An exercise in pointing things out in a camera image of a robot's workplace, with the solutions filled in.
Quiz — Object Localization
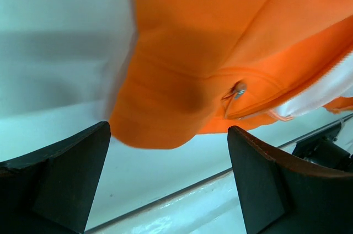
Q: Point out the orange jacket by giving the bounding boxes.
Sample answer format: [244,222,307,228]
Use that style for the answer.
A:
[109,0,352,149]

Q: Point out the white taped cover sheet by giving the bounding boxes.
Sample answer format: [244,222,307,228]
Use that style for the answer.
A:
[88,169,246,233]

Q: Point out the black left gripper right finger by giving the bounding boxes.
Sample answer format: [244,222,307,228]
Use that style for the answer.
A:
[227,126,352,233]

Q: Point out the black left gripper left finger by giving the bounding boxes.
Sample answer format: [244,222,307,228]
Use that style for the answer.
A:
[1,121,111,233]

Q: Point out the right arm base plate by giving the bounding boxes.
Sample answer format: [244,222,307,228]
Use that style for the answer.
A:
[292,124,352,172]

